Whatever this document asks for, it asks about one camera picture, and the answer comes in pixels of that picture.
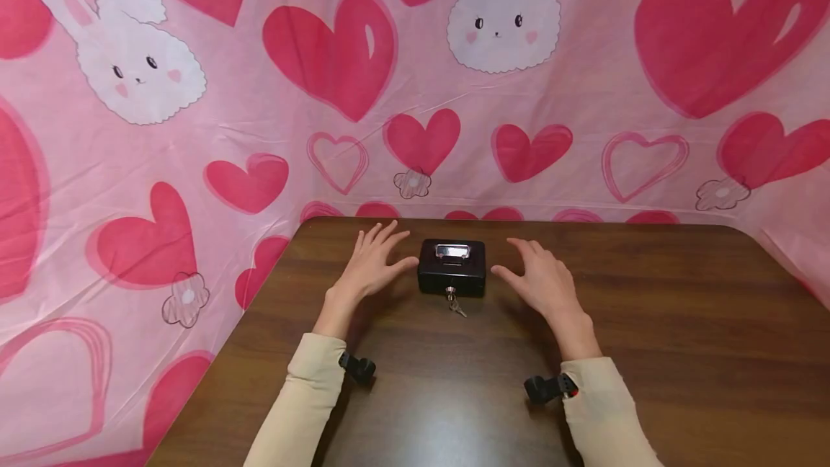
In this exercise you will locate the black wrist band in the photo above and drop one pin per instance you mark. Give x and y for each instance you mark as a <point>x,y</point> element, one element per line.
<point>550,387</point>
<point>358,366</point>

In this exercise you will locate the black metal cash box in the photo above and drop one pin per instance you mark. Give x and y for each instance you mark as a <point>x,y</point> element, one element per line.
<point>452,267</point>

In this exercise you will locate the person's left index finger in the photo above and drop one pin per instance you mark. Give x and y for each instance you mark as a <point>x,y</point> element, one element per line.
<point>394,243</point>

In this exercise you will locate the person's left thumb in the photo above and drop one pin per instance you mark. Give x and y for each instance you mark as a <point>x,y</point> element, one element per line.
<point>403,267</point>

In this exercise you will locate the person's right thumb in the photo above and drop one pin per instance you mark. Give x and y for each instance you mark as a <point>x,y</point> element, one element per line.
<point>507,276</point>

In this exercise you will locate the person's left middle finger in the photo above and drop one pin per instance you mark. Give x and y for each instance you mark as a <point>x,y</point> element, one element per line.
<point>385,233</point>

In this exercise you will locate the person's left little finger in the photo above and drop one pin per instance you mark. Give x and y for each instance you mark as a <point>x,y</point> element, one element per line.
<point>358,242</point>

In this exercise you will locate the silver keys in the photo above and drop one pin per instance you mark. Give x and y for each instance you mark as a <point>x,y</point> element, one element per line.
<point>454,303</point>

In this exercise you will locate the person's left hand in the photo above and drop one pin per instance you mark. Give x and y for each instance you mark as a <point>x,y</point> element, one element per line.
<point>367,266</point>

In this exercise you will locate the person's right hand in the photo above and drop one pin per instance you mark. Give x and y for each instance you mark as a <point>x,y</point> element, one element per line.
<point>546,281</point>

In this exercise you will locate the person's right fingers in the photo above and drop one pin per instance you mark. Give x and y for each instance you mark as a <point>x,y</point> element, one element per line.
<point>528,249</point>

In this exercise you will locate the person's left ring finger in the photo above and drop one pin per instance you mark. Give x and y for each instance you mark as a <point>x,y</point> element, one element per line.
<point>372,235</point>

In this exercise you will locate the person's right forearm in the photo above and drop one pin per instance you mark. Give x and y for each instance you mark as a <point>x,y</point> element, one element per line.
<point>596,395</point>

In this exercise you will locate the person's left forearm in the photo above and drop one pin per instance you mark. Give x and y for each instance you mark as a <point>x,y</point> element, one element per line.
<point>305,395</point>

